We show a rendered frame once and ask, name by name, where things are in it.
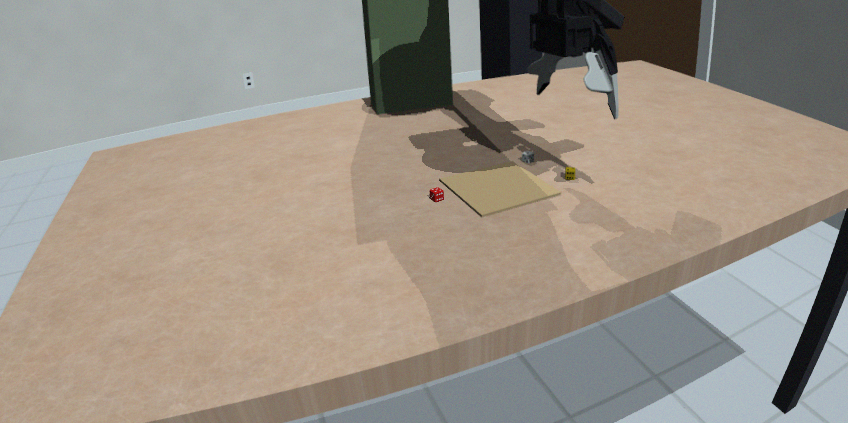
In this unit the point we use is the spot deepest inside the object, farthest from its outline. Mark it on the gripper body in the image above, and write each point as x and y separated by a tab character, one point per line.
564	28

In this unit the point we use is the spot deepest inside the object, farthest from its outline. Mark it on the red die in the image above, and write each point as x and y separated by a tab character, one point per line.
436	194

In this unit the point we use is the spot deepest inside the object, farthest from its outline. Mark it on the beige flat mat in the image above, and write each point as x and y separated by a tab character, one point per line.
498	188

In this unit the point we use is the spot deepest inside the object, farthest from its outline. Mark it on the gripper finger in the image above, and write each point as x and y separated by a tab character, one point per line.
602	68
545	67

